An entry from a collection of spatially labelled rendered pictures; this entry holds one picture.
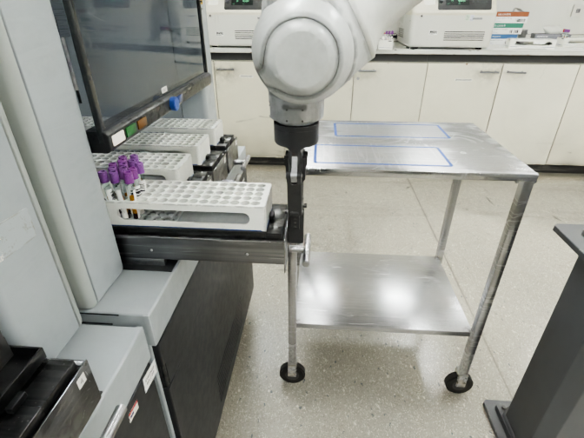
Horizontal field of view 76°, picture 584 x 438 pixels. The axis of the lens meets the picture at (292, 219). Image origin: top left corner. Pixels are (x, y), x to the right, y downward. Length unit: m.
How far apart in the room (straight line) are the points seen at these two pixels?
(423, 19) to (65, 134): 2.63
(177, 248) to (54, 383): 0.31
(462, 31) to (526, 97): 0.68
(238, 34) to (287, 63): 2.60
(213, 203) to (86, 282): 0.24
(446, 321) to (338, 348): 0.44
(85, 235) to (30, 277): 0.12
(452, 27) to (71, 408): 2.91
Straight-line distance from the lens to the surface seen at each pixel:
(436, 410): 1.48
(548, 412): 1.29
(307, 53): 0.38
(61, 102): 0.62
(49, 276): 0.60
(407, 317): 1.32
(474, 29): 3.08
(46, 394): 0.50
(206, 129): 1.12
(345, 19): 0.42
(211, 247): 0.69
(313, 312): 1.29
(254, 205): 0.65
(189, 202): 0.68
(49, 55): 0.61
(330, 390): 1.44
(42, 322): 0.60
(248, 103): 3.03
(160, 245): 0.72
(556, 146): 3.54
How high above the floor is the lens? 1.17
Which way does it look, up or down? 30 degrees down
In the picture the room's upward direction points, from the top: straight up
